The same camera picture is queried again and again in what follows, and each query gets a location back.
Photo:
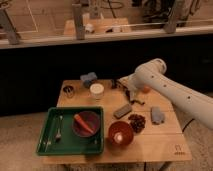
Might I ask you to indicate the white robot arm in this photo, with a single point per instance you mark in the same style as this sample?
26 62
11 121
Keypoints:
152 74

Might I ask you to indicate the black handled tool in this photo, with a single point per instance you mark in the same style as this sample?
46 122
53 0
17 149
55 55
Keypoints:
130 96

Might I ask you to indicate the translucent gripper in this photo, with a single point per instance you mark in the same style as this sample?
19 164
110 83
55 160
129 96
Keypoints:
124 81

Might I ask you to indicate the orange fruit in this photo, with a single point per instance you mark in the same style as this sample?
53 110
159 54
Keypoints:
146 89

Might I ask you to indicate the small metal cup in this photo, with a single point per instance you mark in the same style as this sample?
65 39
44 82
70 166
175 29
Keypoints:
69 91

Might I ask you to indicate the left grey metal post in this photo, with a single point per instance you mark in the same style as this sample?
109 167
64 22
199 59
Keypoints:
8 28

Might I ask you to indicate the white egg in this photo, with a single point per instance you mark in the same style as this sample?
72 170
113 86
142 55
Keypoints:
118 137

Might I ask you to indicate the grey rectangular block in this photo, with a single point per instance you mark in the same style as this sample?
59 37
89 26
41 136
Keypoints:
119 113

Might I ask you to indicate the middle grey metal post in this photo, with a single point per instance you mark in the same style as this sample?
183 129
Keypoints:
78 21

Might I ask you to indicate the white cup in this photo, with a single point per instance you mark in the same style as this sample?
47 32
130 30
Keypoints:
97 91

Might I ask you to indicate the purple bowl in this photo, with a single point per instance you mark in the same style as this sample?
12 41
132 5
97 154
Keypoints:
93 121

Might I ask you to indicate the grey metal post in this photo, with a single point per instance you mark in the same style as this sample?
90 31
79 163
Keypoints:
171 24
78 21
8 28

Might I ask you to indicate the right grey metal post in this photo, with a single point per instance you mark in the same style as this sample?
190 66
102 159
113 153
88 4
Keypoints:
171 24

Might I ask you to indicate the red bowl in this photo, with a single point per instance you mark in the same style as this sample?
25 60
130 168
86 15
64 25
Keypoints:
125 129

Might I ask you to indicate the blue grey cloth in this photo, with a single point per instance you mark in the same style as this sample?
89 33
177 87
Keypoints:
157 116

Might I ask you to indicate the green plastic tray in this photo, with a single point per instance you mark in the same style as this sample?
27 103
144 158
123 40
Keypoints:
70 143

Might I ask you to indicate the orange carrot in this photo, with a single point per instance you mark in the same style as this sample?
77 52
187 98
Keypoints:
78 118

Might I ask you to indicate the wooden background table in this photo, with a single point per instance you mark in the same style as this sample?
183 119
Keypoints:
100 26

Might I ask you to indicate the dark grape bunch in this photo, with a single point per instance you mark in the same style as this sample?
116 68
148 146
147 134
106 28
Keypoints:
137 122

